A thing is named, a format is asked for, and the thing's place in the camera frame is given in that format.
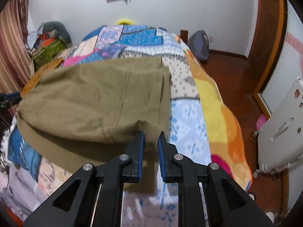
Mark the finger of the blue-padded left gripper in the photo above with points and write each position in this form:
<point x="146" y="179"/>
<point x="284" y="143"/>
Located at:
<point x="10" y="97"/>

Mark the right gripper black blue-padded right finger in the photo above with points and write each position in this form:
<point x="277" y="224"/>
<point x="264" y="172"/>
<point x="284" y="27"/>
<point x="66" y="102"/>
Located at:
<point x="207" y="195"/>

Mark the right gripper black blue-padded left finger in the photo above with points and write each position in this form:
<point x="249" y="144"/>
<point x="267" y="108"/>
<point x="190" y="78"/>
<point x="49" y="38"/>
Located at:
<point x="93" y="195"/>

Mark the olive khaki shorts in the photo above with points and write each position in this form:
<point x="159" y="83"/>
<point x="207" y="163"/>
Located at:
<point x="89" y="112"/>

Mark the bamboo lap tray table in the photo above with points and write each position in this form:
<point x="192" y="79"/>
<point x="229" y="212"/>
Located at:
<point x="46" y="68"/>

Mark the pink striped curtain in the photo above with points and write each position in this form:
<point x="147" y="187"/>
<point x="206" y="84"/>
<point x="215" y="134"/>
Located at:
<point x="16" y="65"/>

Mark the orange yellow fleece blanket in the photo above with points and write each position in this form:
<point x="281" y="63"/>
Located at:
<point x="223" y="129"/>

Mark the green storage bag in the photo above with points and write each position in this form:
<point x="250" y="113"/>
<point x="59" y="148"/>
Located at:
<point x="48" y="53"/>

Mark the pink folded garment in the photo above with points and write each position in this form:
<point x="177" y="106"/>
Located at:
<point x="76" y="60"/>

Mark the grey plush pillow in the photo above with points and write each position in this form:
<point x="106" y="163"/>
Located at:
<point x="59" y="30"/>

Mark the white plastic cabinet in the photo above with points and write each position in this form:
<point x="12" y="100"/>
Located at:
<point x="279" y="140"/>

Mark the pink slipper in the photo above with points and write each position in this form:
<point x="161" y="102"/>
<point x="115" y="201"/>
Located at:
<point x="260" y="121"/>

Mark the frosted glass sliding door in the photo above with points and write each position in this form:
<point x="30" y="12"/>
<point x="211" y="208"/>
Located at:
<point x="289" y="64"/>

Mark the grey purple backpack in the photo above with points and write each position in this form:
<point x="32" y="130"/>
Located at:
<point x="198" y="44"/>

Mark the brown wooden door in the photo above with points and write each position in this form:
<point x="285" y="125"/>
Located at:
<point x="268" y="40"/>

